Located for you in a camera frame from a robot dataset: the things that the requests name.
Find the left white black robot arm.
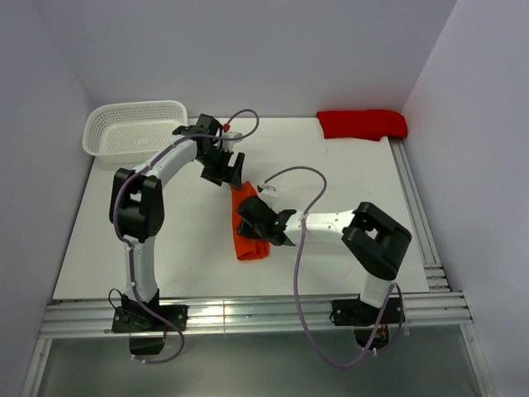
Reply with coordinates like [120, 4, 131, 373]
[109, 114, 246, 330]

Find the white perforated plastic basket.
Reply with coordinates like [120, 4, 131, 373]
[82, 100, 188, 165]

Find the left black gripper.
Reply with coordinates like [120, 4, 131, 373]
[198, 146, 245, 191]

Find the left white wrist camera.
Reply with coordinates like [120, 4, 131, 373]
[221, 122, 243, 143]

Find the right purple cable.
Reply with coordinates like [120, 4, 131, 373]
[262, 165, 404, 369]

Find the orange t-shirt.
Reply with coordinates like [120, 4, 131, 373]
[231, 181, 270, 261]

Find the aluminium front rail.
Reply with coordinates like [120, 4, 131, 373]
[38, 292, 473, 339]

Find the red rolled t-shirt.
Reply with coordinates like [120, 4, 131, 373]
[317, 109, 408, 141]

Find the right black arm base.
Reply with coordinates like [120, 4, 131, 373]
[330, 298, 405, 350]

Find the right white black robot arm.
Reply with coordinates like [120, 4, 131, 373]
[236, 196, 412, 323]

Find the aluminium right side rail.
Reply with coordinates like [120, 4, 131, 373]
[389, 138, 452, 293]

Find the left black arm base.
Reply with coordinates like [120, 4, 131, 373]
[111, 305, 188, 357]

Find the aluminium rail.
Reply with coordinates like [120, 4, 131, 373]
[389, 138, 452, 293]
[38, 292, 473, 339]

